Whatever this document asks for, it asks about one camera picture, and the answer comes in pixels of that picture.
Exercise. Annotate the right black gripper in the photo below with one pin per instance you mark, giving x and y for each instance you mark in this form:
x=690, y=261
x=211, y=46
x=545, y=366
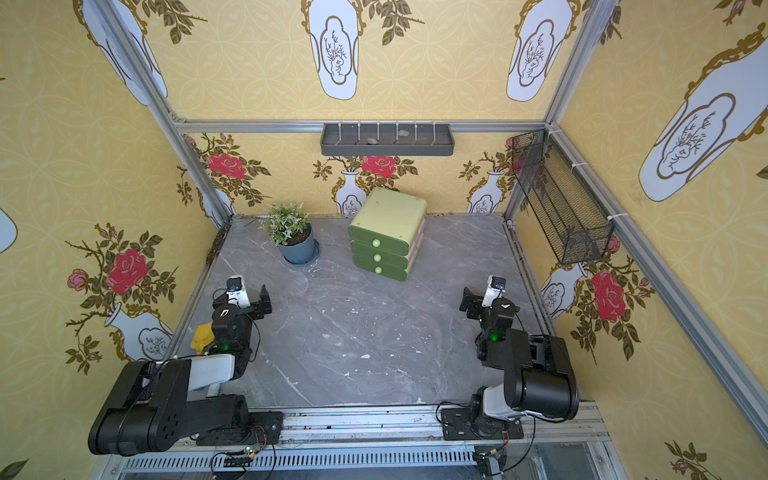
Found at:
x=486, y=309

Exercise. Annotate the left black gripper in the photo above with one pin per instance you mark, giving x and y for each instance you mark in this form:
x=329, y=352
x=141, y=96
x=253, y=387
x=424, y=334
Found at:
x=250, y=306

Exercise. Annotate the green top drawer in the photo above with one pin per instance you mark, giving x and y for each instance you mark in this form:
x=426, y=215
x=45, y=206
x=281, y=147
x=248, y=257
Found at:
x=399, y=244

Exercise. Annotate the green drawer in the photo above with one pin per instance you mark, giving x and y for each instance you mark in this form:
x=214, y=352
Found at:
x=382, y=269
x=370, y=255
x=399, y=244

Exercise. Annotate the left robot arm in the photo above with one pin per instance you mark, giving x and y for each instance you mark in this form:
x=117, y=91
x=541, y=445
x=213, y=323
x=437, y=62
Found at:
x=149, y=408

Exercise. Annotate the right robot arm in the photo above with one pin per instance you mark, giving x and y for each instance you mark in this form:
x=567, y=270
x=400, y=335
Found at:
x=538, y=378

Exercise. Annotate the green bottom drawer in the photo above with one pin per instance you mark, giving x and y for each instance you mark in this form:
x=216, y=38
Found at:
x=382, y=269

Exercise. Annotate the green drawer cabinet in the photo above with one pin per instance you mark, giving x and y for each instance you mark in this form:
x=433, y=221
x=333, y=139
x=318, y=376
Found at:
x=391, y=212

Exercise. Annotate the green middle drawer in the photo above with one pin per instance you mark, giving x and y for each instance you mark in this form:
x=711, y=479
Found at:
x=370, y=255

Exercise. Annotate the potted green plant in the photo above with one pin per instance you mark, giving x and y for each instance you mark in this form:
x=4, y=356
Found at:
x=289, y=228

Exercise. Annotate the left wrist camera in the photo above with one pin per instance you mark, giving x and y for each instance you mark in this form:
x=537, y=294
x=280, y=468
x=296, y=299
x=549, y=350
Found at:
x=236, y=292

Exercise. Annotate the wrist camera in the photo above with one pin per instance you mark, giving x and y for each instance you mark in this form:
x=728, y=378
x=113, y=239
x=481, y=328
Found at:
x=496, y=286
x=236, y=292

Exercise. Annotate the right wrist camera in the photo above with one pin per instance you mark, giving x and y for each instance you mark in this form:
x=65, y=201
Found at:
x=496, y=286

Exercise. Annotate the black wire mesh basket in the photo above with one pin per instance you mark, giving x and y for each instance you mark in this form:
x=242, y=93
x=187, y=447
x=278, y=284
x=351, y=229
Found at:
x=575, y=225

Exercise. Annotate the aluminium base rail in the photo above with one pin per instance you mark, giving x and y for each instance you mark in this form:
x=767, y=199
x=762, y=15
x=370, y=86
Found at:
x=388, y=437

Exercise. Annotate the grey wall shelf tray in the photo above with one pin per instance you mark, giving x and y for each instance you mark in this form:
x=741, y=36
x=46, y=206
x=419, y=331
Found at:
x=379, y=138

